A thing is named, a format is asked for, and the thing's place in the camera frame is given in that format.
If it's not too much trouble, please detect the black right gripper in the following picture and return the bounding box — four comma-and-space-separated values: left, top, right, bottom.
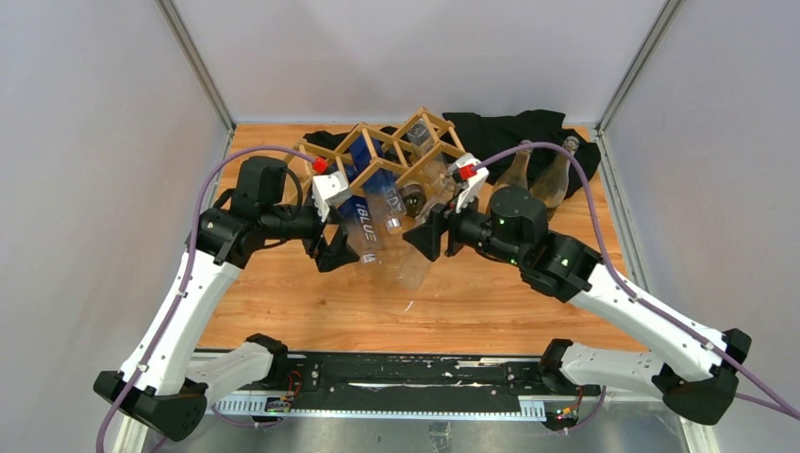
403, 185, 526, 269

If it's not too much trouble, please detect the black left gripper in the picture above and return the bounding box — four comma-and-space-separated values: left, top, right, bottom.
262, 193, 360, 270

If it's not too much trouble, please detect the blue labelled clear bottle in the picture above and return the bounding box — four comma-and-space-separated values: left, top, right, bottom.
339, 138, 380, 265

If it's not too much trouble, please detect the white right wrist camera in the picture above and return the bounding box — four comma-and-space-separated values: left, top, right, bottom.
452, 159, 489, 213

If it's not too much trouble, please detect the dark brown wine bottle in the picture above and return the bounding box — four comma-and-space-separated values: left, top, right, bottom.
399, 182, 427, 217

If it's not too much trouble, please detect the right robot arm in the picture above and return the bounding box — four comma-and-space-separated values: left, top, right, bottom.
403, 186, 752, 426

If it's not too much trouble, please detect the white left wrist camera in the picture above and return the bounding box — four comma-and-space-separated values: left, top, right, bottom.
311, 171, 353, 222

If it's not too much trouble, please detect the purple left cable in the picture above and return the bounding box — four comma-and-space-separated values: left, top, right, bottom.
94, 145, 329, 453

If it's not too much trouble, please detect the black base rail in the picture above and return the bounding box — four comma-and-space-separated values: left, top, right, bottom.
214, 351, 600, 422

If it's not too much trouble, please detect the small clear glass bottle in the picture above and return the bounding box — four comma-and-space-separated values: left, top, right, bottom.
407, 119, 448, 196

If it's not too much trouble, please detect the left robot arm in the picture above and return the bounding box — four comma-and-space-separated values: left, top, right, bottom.
93, 156, 358, 442

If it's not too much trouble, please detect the black cloth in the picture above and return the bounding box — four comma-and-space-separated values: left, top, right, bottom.
303, 109, 601, 198

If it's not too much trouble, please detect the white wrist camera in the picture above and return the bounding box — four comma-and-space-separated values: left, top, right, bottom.
452, 159, 489, 213
311, 171, 353, 222

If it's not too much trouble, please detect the clear bottle with black label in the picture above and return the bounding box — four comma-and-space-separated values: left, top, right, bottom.
492, 147, 533, 194

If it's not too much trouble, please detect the wooden lattice wine rack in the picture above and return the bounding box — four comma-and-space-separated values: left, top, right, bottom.
293, 107, 466, 196

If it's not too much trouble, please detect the clear bottle with silver label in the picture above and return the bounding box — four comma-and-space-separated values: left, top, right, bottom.
529, 152, 571, 221

